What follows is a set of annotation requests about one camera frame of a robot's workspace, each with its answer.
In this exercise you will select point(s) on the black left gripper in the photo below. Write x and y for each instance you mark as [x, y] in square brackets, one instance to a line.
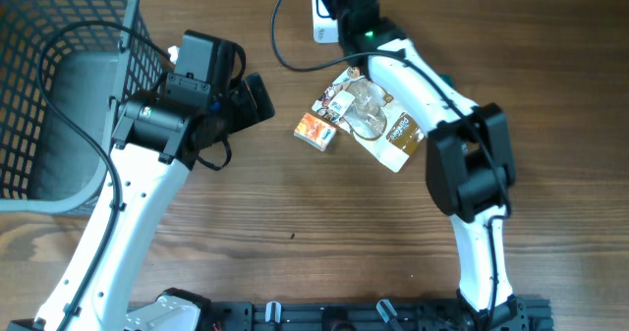
[247, 111]

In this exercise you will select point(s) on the beige snack pouch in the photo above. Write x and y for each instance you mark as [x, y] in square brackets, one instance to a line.
[372, 117]

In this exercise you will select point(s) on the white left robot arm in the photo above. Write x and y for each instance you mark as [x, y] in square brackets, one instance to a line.
[156, 144]

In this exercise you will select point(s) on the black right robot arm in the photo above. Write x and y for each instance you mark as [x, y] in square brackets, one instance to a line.
[470, 165]

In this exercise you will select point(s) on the white barcode scanner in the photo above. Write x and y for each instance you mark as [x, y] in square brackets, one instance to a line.
[325, 28]

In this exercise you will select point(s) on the blue mouthwash bottle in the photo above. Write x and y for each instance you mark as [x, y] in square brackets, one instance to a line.
[448, 80]

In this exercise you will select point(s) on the orange small box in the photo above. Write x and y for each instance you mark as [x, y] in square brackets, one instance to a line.
[315, 131]

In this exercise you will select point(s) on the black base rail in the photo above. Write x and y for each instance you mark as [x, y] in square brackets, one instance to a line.
[521, 314]

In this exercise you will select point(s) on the grey plastic mesh basket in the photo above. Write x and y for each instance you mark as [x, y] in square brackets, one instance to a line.
[67, 66]

